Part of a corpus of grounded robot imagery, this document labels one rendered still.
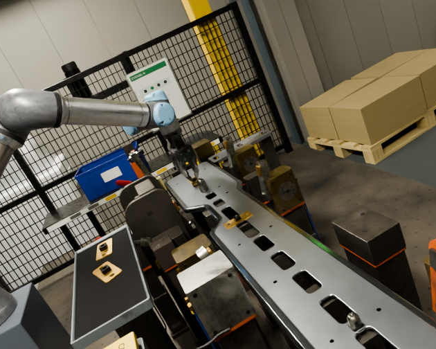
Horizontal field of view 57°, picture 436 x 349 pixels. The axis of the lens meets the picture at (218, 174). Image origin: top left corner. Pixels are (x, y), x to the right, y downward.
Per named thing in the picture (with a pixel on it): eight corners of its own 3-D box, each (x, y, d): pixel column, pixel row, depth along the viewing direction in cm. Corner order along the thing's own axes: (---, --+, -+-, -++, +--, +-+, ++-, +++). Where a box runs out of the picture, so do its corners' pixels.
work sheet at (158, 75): (192, 113, 206) (166, 55, 196) (153, 133, 202) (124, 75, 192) (192, 113, 208) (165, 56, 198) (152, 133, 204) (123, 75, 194)
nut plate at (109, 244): (112, 253, 88) (109, 249, 88) (96, 262, 88) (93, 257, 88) (112, 238, 96) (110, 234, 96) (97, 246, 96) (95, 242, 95)
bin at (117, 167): (149, 173, 184) (135, 148, 180) (88, 201, 183) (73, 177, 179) (149, 163, 200) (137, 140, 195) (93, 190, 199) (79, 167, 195)
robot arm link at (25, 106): (4, 79, 96) (177, 95, 127) (-5, 86, 104) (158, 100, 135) (7, 128, 96) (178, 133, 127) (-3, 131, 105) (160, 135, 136)
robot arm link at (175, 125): (155, 124, 149) (175, 114, 150) (160, 135, 150) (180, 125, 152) (159, 127, 142) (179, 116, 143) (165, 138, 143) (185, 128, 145)
